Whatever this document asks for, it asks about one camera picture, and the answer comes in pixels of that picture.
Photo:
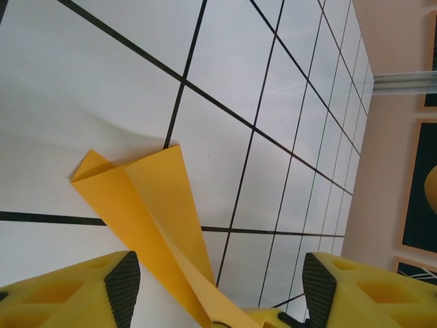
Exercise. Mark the aluminium corner post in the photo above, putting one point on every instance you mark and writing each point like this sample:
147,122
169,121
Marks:
409,83

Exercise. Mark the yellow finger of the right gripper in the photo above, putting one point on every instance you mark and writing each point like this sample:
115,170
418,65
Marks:
266,319

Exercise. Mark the yellow cloth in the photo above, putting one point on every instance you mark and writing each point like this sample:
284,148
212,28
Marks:
153,205

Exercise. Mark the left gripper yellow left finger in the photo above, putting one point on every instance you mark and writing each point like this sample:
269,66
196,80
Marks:
68,300

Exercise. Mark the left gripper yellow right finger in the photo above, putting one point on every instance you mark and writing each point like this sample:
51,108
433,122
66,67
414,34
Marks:
375,300

